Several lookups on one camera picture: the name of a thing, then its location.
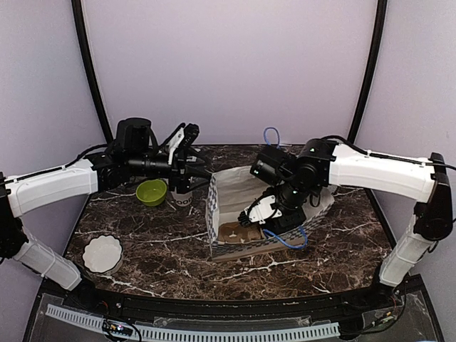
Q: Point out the white slotted cable duct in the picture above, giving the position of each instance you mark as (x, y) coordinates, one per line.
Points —
(119, 331)

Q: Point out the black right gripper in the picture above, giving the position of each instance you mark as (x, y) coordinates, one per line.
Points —
(291, 222)

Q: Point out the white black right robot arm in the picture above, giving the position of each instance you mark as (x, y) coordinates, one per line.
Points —
(424, 180)

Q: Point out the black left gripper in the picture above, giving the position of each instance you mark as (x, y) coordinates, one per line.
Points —
(181, 181)

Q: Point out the right black frame post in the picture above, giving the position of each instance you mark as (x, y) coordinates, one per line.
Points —
(378, 26)

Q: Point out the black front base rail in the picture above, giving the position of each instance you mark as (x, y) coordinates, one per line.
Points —
(345, 306)

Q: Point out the brown cardboard cup carrier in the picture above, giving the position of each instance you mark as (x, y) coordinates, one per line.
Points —
(235, 233)

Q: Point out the paper cup holding straws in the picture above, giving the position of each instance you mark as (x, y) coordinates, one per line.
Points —
(182, 200)

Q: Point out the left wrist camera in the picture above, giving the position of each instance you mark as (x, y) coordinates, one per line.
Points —
(182, 139)

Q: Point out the white fluted ceramic dish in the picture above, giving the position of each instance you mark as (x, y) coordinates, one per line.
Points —
(103, 255)

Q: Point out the blue checkered paper bag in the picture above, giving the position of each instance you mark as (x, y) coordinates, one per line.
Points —
(228, 221)

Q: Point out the green plastic bowl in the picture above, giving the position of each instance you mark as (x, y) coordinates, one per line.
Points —
(151, 192)

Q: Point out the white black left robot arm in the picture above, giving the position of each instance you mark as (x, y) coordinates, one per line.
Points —
(134, 152)

